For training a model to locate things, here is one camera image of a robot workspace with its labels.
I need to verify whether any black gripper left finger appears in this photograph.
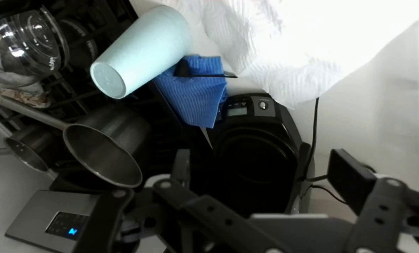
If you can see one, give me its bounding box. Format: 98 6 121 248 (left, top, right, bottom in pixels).
74 147 292 253

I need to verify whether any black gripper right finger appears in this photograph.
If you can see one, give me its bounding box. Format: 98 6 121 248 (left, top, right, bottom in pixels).
328 145 419 253

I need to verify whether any white embossed paper towel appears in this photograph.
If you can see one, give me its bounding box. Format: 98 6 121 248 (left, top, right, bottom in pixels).
137 0 419 109

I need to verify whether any black coffee maker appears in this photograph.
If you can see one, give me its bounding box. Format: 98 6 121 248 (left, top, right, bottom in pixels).
203 91 317 217

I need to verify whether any blue cloth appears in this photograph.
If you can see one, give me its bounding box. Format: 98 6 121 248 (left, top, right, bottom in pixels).
154 53 230 129

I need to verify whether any large steel saucepan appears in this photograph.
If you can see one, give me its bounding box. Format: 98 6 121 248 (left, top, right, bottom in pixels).
0 93 154 189

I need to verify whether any black coffee scoop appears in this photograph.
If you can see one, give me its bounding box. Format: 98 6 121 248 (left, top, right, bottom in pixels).
172 58 240 79

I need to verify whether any black dish rack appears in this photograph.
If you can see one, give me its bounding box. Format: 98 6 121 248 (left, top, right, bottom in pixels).
0 0 214 253

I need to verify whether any light blue plastic cup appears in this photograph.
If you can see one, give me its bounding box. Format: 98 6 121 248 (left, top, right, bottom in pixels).
89 4 195 101

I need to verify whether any small steel saucepan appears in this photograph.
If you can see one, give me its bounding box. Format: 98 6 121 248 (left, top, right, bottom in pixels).
3 124 60 174

